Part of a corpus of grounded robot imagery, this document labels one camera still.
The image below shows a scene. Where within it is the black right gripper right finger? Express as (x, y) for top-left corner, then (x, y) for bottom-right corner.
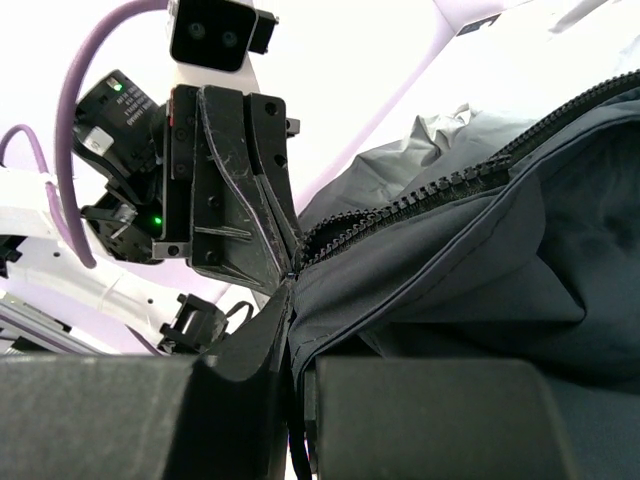
(303, 356), (570, 479)

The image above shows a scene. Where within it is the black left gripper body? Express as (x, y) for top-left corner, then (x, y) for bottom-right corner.
(73, 70), (198, 265)

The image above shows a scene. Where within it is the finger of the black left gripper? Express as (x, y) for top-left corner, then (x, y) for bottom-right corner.
(244, 93), (300, 255)
(188, 86), (294, 293)

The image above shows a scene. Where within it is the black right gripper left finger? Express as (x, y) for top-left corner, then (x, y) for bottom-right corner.
(1, 283), (291, 479)

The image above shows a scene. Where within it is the grey gradient zip jacket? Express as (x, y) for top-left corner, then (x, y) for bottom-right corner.
(289, 72), (639, 479)

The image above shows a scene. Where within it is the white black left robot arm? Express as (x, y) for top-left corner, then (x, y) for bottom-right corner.
(1, 70), (301, 353)

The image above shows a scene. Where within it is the right blue table label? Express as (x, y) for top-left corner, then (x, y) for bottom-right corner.
(456, 13), (501, 37)

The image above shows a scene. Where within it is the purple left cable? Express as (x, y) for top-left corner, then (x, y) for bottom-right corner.
(0, 0), (169, 269)

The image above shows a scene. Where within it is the aluminium front table rail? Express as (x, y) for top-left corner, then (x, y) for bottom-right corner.
(1, 293), (104, 355)

